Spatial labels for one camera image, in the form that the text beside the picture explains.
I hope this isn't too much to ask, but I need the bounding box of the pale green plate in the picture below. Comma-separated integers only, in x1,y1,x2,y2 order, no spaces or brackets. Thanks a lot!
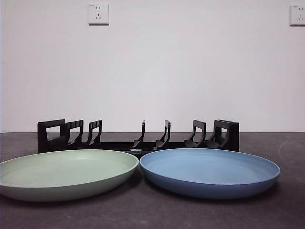
0,149,140,200

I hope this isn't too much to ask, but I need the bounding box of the white wall socket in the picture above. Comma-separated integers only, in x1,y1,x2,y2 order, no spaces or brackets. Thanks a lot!
88,2,110,26
289,3,305,27

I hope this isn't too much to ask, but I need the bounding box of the pale blue plate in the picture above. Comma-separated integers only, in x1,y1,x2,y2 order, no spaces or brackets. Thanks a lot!
139,148,281,200

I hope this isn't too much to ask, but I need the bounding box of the black plate rack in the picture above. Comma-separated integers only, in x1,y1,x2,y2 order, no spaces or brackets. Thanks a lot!
37,119,240,158

